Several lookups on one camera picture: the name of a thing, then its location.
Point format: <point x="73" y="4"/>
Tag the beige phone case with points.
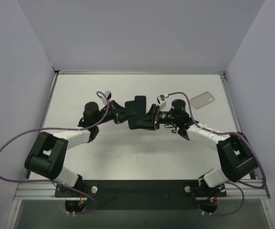
<point x="202" y="100"/>

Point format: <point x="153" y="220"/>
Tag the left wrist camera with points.
<point x="106" y="97"/>

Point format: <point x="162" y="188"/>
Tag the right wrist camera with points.
<point x="161" y="99"/>

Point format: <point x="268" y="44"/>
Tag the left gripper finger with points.
<point x="125" y="116"/>
<point x="120" y="110"/>

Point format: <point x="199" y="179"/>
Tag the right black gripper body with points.
<point x="155" y="116"/>

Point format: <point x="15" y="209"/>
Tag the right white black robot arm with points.
<point x="236" y="159"/>

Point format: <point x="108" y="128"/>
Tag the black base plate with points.
<point x="139" y="194"/>

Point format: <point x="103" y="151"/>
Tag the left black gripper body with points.
<point x="115" y="112"/>

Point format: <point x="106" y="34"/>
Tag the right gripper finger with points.
<point x="150" y="115"/>
<point x="146" y="125"/>

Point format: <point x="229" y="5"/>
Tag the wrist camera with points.
<point x="106" y="97"/>
<point x="161" y="99"/>

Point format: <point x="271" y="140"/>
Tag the black smartphone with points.
<point x="140" y="105"/>

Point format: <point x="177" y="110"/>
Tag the black phone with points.
<point x="134" y="106"/>

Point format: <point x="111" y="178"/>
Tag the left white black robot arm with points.
<point x="47" y="155"/>

